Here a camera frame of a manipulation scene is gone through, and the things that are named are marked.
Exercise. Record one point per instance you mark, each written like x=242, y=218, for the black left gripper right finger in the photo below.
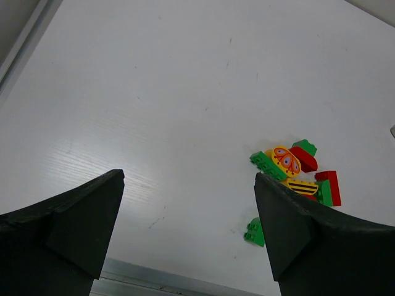
x=316, y=250

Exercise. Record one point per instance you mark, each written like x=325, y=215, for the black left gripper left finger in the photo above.
x=58, y=246

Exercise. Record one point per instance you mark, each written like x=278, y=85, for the green curved lego brick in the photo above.
x=254, y=233

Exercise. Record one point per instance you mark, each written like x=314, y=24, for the yellow black striped lego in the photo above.
x=301, y=187

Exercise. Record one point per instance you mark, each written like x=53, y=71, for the red rectangular lego brick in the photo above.
x=332, y=177

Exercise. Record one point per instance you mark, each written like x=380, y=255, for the red curved lego brick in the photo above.
x=308, y=162

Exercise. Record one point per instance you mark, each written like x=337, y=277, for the yellow butterfly print lego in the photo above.
x=285, y=160

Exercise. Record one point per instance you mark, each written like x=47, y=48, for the long green lego brick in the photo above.
x=267, y=166

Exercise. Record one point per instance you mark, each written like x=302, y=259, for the aluminium table edge rail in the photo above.
x=121, y=278

